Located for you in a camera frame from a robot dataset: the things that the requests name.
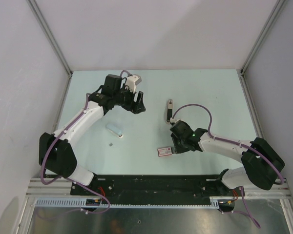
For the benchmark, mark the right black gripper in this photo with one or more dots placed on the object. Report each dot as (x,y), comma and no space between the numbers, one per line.
(177,149)

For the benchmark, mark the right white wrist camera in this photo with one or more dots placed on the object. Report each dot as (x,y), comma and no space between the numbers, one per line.
(173,120)

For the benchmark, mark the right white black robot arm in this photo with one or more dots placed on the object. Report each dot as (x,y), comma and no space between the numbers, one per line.
(232,178)

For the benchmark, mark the aluminium corner post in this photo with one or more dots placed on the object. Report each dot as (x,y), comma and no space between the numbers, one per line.
(33,5)
(270,22)

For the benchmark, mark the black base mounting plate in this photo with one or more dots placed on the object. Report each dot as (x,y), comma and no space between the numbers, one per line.
(202,185)

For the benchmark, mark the left aluminium corner post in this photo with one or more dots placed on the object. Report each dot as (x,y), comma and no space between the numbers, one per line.
(33,5)

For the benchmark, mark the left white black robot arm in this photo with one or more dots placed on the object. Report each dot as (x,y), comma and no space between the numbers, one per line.
(56,150)

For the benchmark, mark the right aluminium corner post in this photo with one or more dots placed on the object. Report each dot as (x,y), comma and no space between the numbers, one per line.
(270,22)

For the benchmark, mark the aluminium front frame rail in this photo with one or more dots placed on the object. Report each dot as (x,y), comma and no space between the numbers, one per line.
(62,188)

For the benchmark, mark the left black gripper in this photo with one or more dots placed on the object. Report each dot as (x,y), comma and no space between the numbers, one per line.
(136,107)

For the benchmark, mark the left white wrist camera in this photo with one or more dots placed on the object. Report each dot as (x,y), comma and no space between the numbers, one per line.
(132,82)

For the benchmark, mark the light blue stapler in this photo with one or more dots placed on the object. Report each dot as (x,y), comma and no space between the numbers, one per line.
(115,130)

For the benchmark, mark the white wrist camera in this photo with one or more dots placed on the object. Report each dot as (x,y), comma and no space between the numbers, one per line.
(132,82)
(173,120)

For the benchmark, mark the right aluminium side rail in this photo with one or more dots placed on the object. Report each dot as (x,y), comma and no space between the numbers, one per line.
(256,122)

